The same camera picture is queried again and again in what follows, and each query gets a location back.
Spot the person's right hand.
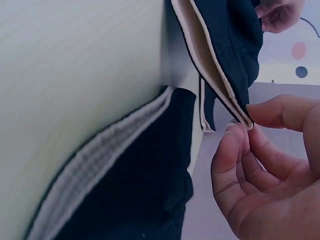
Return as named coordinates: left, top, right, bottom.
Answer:
left=210, top=94, right=320, bottom=240

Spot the black garment with cream trim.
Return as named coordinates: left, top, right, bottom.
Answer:
left=23, top=0, right=265, bottom=240

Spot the person's left hand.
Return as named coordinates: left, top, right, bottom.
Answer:
left=254, top=0, right=304, bottom=35

